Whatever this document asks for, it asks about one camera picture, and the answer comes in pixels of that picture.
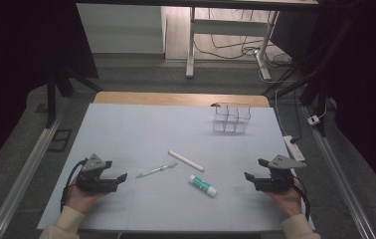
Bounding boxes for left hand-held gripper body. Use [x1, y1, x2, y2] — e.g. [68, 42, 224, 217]
[76, 153, 120, 194]

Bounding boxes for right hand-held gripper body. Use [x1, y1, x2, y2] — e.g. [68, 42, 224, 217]
[255, 154, 307, 193]

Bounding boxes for green white glue stick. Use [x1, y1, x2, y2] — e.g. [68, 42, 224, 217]
[188, 174, 218, 198]

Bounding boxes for clear acrylic organizer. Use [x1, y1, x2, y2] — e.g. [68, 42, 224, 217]
[211, 103, 252, 134]

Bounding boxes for white pen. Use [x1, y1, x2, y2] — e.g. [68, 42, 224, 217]
[167, 149, 206, 173]

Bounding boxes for person's left hand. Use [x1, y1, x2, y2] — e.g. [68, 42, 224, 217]
[65, 180, 109, 214]

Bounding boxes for person's right hand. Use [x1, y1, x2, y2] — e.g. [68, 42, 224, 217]
[264, 180, 304, 220]

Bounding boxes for white power strip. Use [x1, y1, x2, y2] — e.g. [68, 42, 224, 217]
[282, 134, 306, 163]

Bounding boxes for white table mat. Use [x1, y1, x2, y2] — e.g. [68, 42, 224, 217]
[36, 103, 316, 232]

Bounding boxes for small white adapter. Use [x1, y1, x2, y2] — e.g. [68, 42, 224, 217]
[307, 105, 328, 126]

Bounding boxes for black tripod stand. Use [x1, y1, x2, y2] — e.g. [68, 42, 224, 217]
[44, 64, 104, 129]

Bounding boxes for black metal stand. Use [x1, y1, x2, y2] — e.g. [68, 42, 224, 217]
[261, 13, 359, 137]

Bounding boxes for dark curtain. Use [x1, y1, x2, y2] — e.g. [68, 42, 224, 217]
[0, 0, 99, 180]
[321, 0, 376, 204]

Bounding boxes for left hand-held gripper black cable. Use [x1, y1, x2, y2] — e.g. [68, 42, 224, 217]
[60, 158, 89, 213]

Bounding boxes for hand-held gripper black cable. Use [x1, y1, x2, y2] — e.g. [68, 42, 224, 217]
[60, 158, 89, 213]
[291, 182, 311, 222]

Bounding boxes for right hand-held gripper black cable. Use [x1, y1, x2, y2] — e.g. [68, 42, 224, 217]
[291, 182, 311, 222]

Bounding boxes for black floor socket frame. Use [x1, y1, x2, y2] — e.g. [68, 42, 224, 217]
[47, 128, 74, 153]

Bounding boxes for white power strip cable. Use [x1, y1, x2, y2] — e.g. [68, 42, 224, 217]
[274, 89, 288, 137]

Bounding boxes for aluminium rail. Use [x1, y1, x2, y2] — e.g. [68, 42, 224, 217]
[300, 105, 376, 239]
[0, 116, 65, 239]

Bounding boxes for black floor cables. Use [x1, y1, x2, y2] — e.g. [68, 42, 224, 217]
[194, 9, 293, 69]

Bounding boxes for white desk frame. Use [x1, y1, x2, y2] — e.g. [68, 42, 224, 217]
[185, 6, 282, 81]

